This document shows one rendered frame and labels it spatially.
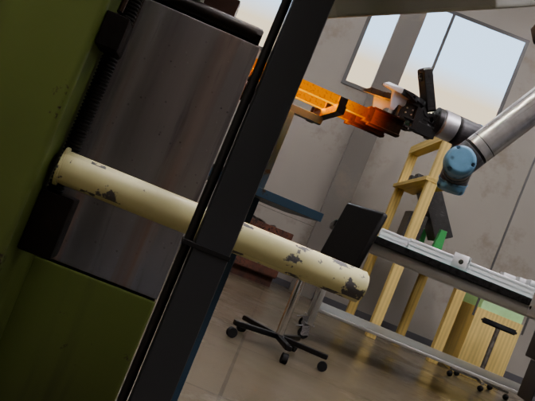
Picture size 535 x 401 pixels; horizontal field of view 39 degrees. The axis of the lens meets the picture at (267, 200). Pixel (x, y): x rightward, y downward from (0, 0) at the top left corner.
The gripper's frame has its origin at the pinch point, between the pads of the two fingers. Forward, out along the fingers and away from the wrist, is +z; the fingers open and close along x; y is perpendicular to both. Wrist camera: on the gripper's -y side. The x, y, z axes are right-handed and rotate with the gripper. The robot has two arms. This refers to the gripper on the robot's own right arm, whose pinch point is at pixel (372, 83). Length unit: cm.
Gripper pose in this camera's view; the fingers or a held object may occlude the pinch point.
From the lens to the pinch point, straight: 194.1
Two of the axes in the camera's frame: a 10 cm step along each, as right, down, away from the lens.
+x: -1.9, -0.4, 9.8
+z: -9.1, -3.7, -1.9
